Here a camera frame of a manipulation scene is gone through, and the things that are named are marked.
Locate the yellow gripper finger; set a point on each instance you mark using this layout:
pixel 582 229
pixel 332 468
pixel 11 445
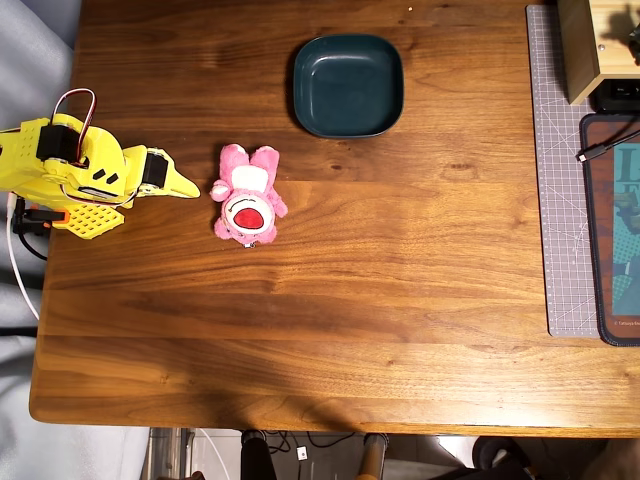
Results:
pixel 155 192
pixel 180 179

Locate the yellow gripper body black servo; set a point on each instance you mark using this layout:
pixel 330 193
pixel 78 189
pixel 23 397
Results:
pixel 159 176

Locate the pink strawberry bear plush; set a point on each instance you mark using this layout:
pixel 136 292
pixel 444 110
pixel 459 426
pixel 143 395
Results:
pixel 247 200

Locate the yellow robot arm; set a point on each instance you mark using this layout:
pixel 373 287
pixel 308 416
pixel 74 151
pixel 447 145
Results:
pixel 30 150

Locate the dark teal square plate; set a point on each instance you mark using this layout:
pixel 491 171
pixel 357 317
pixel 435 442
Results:
pixel 347 85

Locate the small white adapter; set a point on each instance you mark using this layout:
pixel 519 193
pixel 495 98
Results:
pixel 301 453

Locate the grey cutting mat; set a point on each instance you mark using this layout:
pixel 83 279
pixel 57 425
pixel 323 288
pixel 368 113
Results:
pixel 560 200

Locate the light wooden box stand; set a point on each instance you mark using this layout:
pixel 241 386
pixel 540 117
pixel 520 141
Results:
pixel 580 50

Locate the black chair base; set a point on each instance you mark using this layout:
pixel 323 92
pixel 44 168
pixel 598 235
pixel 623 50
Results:
pixel 500 457

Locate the printed mouse pad black edge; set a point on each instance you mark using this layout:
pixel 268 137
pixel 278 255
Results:
pixel 602 250

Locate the black device under stand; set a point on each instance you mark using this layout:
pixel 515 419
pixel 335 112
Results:
pixel 620 97

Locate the dark object on stand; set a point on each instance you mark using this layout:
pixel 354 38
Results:
pixel 635 45

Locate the black post under table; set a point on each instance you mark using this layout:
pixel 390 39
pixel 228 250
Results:
pixel 255 457

